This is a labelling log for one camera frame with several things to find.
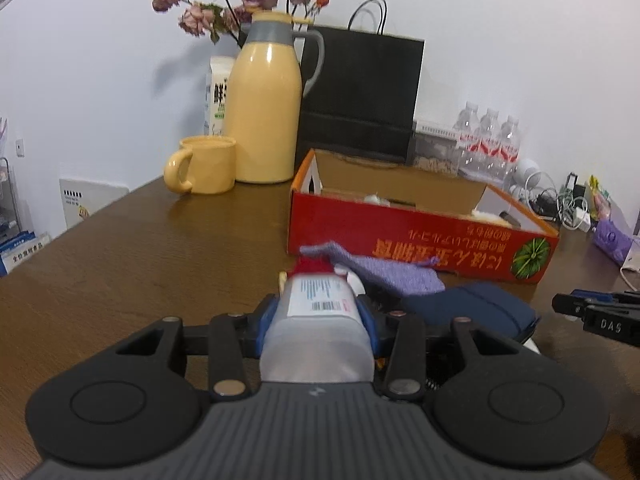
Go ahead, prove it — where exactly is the black paper bag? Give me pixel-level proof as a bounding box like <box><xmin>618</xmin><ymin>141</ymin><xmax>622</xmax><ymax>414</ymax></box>
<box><xmin>298</xmin><ymin>0</ymin><xmax>426</xmax><ymax>166</ymax></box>

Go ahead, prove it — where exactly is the clear seed container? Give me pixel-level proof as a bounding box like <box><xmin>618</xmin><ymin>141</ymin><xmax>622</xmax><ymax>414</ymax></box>
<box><xmin>412</xmin><ymin>132</ymin><xmax>461</xmax><ymax>177</ymax></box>

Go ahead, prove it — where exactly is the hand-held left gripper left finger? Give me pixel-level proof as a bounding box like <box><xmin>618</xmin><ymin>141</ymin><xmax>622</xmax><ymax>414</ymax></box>
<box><xmin>116</xmin><ymin>296</ymin><xmax>278</xmax><ymax>401</ymax></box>

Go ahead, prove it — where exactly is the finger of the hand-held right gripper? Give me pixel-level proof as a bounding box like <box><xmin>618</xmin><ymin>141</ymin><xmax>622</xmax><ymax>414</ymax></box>
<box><xmin>552</xmin><ymin>293</ymin><xmax>601</xmax><ymax>322</ymax></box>
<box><xmin>570</xmin><ymin>288</ymin><xmax>640</xmax><ymax>305</ymax></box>

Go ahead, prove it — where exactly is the yellow thermos jug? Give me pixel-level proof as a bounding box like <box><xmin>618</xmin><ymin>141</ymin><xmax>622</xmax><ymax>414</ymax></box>
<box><xmin>222</xmin><ymin>10</ymin><xmax>326</xmax><ymax>184</ymax></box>

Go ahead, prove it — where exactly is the white milk carton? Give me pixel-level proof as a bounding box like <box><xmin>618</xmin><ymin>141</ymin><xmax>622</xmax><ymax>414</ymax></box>
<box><xmin>204</xmin><ymin>56</ymin><xmax>236</xmax><ymax>137</ymax></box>

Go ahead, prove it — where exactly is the blue and white box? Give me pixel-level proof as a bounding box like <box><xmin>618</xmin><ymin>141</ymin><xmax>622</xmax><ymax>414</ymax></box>
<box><xmin>0</xmin><ymin>231</ymin><xmax>51</xmax><ymax>276</ymax></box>

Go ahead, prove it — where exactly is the red cardboard box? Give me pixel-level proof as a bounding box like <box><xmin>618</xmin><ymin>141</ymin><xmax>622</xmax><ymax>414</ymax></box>
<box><xmin>287</xmin><ymin>148</ymin><xmax>561</xmax><ymax>285</ymax></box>

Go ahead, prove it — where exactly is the yellow mug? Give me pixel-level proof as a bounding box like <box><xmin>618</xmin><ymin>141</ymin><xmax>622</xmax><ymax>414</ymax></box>
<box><xmin>163</xmin><ymin>136</ymin><xmax>237</xmax><ymax>195</ymax></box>

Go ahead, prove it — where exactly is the tangle of cables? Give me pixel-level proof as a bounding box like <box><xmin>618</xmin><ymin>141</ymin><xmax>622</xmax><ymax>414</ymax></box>
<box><xmin>527</xmin><ymin>172</ymin><xmax>591</xmax><ymax>231</ymax></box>

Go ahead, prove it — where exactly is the red fabric rose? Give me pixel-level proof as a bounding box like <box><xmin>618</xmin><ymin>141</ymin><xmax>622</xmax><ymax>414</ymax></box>
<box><xmin>291</xmin><ymin>256</ymin><xmax>333</xmax><ymax>276</ymax></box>

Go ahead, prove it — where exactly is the purple knitted cloth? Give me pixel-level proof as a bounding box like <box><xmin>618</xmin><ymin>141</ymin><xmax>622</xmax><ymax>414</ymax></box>
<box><xmin>298</xmin><ymin>241</ymin><xmax>446</xmax><ymax>296</ymax></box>

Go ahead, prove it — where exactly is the purple tissue pack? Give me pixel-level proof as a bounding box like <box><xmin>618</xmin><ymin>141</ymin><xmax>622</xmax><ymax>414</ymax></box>
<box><xmin>592</xmin><ymin>205</ymin><xmax>636</xmax><ymax>266</ymax></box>

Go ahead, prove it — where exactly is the navy zip case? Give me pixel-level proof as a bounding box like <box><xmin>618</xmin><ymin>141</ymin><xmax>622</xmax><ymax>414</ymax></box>
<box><xmin>402</xmin><ymin>282</ymin><xmax>542</xmax><ymax>348</ymax></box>

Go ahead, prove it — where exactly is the white printed box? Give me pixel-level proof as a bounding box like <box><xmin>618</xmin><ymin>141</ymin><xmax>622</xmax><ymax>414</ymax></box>
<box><xmin>59</xmin><ymin>177</ymin><xmax>131</xmax><ymax>231</ymax></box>

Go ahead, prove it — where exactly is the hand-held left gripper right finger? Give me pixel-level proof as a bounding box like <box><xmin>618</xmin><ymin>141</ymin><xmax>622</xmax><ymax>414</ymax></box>
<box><xmin>357</xmin><ymin>296</ymin><xmax>521</xmax><ymax>401</ymax></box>

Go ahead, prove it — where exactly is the colourful snack packet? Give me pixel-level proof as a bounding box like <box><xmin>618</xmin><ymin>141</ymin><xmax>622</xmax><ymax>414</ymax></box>
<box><xmin>587</xmin><ymin>175</ymin><xmax>613</xmax><ymax>221</ymax></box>

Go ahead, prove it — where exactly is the clear cotton container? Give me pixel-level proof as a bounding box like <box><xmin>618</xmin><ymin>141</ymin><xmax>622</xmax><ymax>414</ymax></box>
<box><xmin>260</xmin><ymin>272</ymin><xmax>376</xmax><ymax>383</ymax></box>

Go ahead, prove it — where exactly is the white rounded object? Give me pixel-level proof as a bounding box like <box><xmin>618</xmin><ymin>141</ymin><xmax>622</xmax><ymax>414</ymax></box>
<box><xmin>335</xmin><ymin>266</ymin><xmax>368</xmax><ymax>297</ymax></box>

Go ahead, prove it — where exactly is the flat white box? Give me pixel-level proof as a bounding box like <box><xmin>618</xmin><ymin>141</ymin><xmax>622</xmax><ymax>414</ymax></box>
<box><xmin>414</xmin><ymin>119</ymin><xmax>461</xmax><ymax>138</ymax></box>

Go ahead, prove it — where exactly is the white round camera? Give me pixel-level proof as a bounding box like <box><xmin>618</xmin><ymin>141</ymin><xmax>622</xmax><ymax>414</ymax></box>
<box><xmin>510</xmin><ymin>157</ymin><xmax>543</xmax><ymax>196</ymax></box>

